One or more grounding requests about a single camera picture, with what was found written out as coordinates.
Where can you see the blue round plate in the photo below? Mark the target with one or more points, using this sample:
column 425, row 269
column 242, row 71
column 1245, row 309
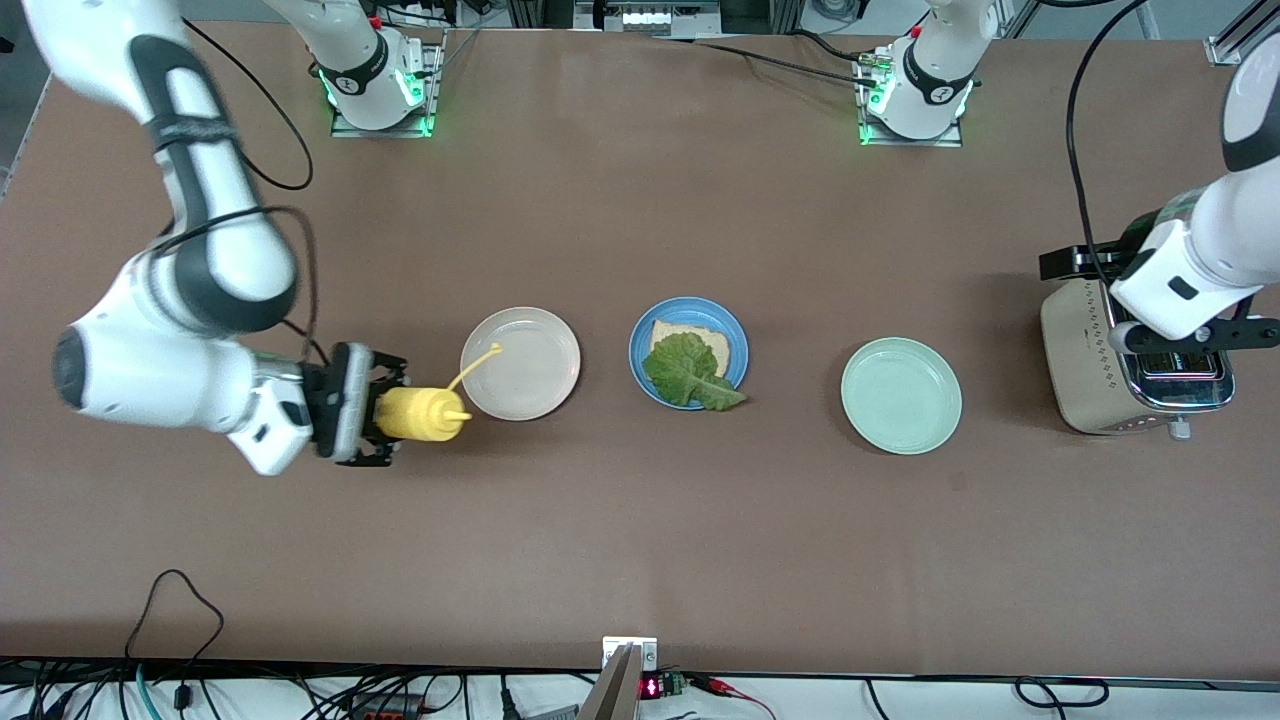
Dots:
column 738, row 345

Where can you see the lit metal equipment rack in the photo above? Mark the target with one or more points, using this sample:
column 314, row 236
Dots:
column 648, row 15

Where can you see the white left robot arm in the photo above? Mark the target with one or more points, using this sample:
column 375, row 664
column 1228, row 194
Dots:
column 1230, row 230

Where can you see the red digit display board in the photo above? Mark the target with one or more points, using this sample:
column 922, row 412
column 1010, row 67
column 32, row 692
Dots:
column 652, row 687

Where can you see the pale green round plate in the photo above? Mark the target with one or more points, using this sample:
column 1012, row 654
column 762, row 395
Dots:
column 901, row 396

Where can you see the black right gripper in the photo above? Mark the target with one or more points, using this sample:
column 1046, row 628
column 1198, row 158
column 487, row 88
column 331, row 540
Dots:
column 326, row 396

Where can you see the toasted bread slice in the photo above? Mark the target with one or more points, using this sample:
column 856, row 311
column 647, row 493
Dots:
column 712, row 345

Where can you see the aluminium table corner bracket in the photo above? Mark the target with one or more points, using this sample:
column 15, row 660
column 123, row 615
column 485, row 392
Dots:
column 1222, row 50

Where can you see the beige round plate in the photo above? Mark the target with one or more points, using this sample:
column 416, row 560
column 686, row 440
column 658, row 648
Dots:
column 530, row 370

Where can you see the green lettuce leaf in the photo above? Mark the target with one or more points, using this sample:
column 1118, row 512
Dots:
column 685, row 368

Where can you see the red black clip leads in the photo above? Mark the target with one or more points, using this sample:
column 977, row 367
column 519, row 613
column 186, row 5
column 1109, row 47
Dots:
column 725, row 686

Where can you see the yellow mustard squeeze bottle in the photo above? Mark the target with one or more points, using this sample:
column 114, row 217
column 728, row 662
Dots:
column 420, row 415

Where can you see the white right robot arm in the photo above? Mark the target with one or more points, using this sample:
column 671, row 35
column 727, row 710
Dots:
column 150, row 375

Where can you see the beige chrome two-slot toaster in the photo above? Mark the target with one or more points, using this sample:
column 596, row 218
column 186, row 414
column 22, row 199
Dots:
column 1080, row 370

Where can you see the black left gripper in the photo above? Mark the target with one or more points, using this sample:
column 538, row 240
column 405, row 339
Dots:
column 1134, row 234

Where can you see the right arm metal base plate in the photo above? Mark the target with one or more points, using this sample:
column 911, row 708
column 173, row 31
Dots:
column 380, row 133

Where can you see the grey metal camera beam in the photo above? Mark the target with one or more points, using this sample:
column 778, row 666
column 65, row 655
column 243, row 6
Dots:
column 610, row 695

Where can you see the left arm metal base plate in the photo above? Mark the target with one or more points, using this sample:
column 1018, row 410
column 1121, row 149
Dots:
column 910, row 143

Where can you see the small metal mounting bracket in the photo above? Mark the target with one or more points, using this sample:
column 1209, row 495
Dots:
column 612, row 650

